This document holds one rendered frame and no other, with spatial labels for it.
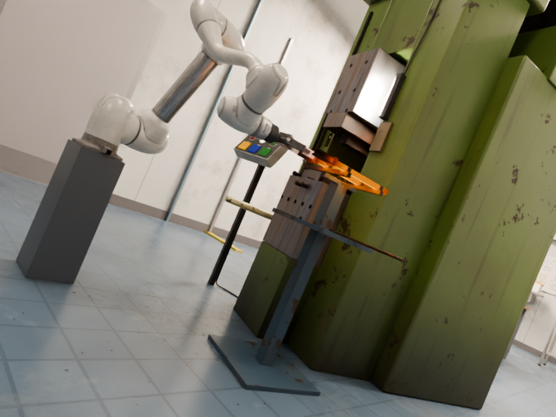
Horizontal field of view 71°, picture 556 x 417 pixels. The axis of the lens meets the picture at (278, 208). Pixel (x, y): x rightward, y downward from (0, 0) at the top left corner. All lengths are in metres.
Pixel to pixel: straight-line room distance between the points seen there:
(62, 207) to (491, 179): 2.16
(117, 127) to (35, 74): 2.54
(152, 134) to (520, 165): 2.04
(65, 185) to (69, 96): 2.65
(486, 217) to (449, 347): 0.78
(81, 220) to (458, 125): 1.95
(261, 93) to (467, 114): 1.36
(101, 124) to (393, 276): 1.62
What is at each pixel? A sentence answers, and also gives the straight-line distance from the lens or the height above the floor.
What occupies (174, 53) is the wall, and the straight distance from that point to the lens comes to 4.90.
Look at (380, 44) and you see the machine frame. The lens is 2.77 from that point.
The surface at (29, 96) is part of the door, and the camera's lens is 4.37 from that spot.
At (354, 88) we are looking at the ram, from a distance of 2.43.
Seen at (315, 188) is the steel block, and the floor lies 0.87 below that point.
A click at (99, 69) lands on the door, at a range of 4.52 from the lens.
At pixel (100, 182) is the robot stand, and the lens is 1.89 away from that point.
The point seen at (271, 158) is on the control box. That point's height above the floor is 0.98.
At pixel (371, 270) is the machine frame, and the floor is 0.58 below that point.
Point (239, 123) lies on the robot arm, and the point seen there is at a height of 0.91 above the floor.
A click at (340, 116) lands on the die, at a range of 2.39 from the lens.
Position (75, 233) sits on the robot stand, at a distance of 1.92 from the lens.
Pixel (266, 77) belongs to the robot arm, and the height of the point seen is 1.07.
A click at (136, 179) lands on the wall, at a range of 4.84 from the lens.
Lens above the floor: 0.67
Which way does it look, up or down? level
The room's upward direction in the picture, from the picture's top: 23 degrees clockwise
